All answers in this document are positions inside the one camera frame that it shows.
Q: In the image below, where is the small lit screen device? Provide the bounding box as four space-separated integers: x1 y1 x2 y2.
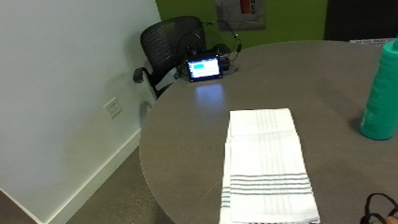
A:
182 52 231 83

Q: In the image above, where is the white striped folded towel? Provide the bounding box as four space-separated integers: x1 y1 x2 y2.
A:
218 107 322 224

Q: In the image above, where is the black mesh office chair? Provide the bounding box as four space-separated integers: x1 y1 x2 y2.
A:
132 16 207 100

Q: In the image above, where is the teal bottle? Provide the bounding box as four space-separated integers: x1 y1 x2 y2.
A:
358 36 398 141

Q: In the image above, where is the white paper sheet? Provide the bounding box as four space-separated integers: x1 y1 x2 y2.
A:
349 37 396 47

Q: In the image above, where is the white wall outlet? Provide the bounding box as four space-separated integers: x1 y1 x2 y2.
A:
102 96 124 119

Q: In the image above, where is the grey wall cabinet red label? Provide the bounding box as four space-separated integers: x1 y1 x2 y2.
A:
214 0 267 32

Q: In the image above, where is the black looped cable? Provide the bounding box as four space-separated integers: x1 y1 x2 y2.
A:
359 192 398 224

